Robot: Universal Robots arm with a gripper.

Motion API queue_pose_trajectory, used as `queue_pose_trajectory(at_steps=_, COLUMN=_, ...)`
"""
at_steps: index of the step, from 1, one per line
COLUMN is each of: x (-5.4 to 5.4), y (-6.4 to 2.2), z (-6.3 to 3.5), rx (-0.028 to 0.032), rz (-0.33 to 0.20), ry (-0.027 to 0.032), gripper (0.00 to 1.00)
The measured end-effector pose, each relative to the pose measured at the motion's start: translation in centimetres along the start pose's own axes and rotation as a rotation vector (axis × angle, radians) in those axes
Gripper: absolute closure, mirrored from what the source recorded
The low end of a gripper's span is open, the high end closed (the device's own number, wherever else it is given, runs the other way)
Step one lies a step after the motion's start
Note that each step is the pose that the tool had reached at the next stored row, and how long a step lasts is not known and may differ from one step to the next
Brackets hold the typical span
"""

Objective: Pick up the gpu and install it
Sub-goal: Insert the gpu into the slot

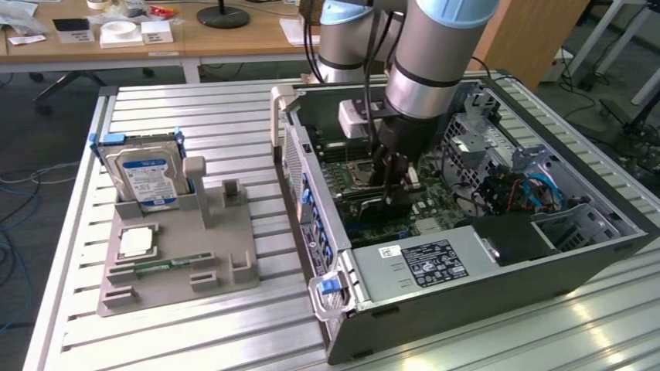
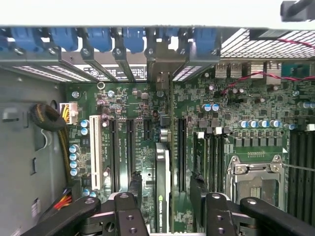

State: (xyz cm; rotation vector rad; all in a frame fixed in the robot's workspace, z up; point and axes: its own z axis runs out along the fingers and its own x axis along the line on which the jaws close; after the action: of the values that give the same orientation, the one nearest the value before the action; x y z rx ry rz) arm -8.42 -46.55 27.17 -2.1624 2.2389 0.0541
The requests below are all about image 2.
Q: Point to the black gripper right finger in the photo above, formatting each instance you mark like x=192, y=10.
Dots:
x=219, y=221

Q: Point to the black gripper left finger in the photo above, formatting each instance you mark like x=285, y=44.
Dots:
x=130, y=218

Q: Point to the silver CPU socket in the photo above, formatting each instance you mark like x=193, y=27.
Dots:
x=256, y=177

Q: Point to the black RAM slot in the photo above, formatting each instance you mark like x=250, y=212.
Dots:
x=216, y=159
x=211, y=159
x=302, y=172
x=310, y=172
x=293, y=172
x=222, y=159

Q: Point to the long black expansion slot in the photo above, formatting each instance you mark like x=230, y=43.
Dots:
x=131, y=147
x=182, y=155
x=114, y=155

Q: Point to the white PCI expansion slot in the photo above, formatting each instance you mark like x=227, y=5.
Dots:
x=96, y=152

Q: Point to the short black expansion slot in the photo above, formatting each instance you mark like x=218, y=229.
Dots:
x=148, y=130

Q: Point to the green Dell motherboard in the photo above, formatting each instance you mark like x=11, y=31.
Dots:
x=246, y=108

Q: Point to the white power connector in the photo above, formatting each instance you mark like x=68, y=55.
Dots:
x=70, y=113

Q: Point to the grey power supply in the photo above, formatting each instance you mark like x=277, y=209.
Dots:
x=19, y=159

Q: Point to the open black PC case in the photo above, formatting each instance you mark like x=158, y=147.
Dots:
x=258, y=46

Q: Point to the blue card retention clip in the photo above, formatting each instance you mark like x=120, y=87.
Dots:
x=99, y=39
x=134, y=39
x=64, y=39
x=24, y=39
x=205, y=40

